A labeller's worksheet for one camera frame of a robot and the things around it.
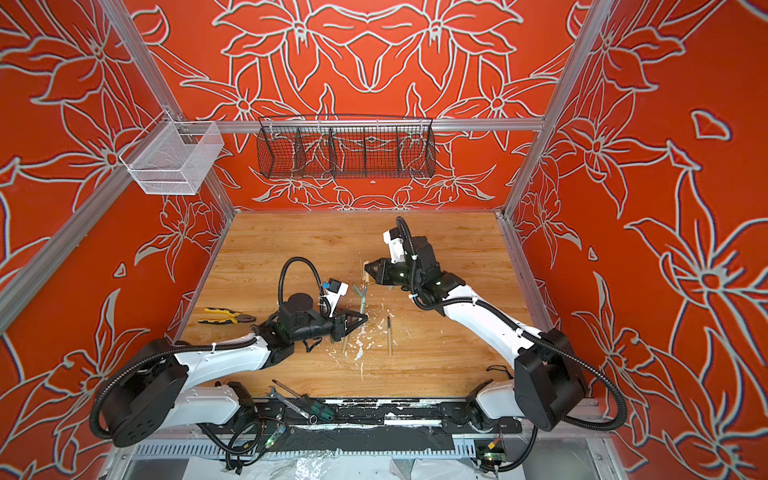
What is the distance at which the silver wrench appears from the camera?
2.44 ft

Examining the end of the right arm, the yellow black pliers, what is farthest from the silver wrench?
the end of the right arm

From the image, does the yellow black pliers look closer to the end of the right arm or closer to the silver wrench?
the silver wrench
